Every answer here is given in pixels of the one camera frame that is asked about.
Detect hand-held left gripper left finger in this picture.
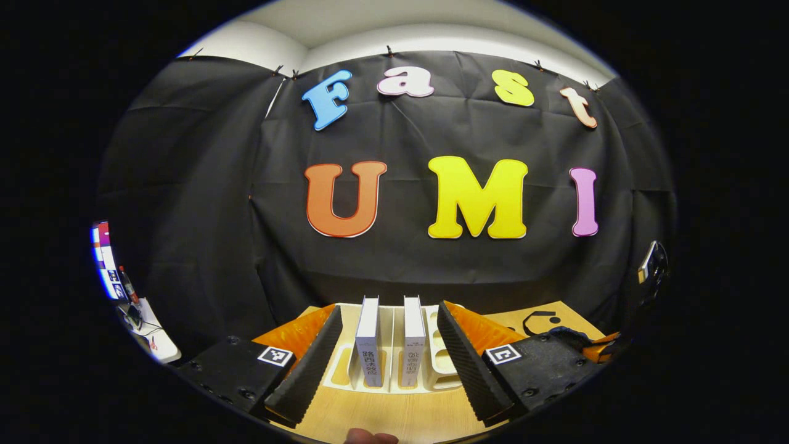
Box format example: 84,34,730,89
179,303,343,428

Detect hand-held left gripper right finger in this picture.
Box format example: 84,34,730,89
436,301,608,427

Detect cream bookshelf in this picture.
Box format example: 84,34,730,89
321,302,470,395

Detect blue schoolbag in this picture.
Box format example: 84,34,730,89
521,310,618,353

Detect white book pale spine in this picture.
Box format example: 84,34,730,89
401,296,428,388

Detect white book grey spine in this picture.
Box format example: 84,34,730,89
354,296,382,388

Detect black backdrop cloth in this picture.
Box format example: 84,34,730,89
96,49,679,364

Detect white side table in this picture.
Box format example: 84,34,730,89
117,298,182,364

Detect small red bottle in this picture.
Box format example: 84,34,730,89
118,266,140,305

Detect computer monitor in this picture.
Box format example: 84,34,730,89
91,221,125,301

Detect row of small cloth clips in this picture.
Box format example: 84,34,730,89
188,44,602,93

